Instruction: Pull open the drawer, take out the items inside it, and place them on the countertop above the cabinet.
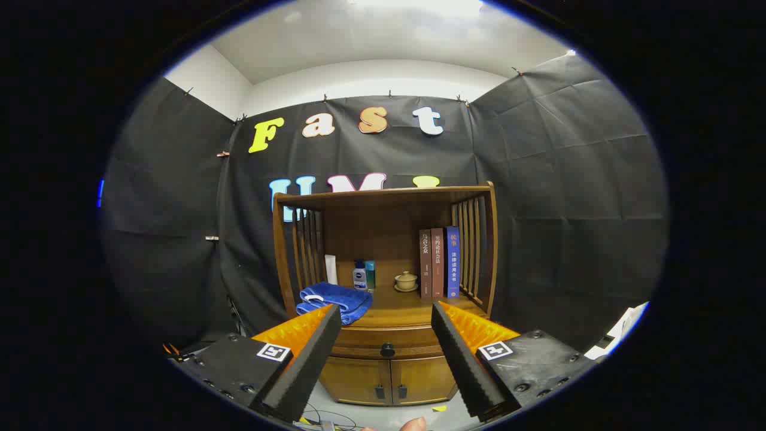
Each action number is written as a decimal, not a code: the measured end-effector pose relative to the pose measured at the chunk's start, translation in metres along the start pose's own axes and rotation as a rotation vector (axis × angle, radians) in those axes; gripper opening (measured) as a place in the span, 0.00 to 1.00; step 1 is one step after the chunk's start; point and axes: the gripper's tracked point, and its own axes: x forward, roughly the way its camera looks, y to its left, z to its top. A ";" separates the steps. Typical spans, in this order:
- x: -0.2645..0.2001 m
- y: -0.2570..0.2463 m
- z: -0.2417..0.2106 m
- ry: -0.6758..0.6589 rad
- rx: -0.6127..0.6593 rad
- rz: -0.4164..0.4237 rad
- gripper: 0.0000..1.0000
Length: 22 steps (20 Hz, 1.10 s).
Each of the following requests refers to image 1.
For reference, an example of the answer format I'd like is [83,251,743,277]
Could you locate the brown wooden cabinet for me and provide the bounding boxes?
[272,181,499,406]

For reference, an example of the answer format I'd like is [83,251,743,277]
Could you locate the black backdrop cloth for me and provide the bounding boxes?
[101,53,668,354]

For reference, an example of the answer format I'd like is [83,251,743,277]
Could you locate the wooden cabinet door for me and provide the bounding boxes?
[390,356,458,405]
[319,357,393,406]

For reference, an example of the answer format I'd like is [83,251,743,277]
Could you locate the reddish brown book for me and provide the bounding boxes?
[431,227,446,299]

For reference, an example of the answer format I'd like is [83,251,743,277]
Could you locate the wooden cabinet countertop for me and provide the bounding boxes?
[296,281,488,329]

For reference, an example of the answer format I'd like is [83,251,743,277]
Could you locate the dark brown book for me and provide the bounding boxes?
[419,229,433,300]

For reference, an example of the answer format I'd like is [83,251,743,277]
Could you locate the thin floor cables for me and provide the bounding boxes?
[302,402,360,431]

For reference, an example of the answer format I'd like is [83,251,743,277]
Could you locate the white object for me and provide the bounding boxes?
[583,301,650,361]

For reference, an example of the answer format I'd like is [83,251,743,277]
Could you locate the black floor device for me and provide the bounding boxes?
[162,342,198,363]

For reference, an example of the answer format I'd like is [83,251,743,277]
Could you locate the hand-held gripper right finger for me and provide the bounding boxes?
[431,301,599,423]

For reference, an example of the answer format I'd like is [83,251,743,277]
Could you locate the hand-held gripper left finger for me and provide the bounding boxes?
[169,303,342,423]

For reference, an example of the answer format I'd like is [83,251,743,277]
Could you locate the blue book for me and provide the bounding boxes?
[445,226,461,299]

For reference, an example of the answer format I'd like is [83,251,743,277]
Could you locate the brown wooden drawer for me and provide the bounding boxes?
[329,326,445,360]

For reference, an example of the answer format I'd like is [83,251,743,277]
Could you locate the folded blue towel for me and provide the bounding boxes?
[296,282,373,326]

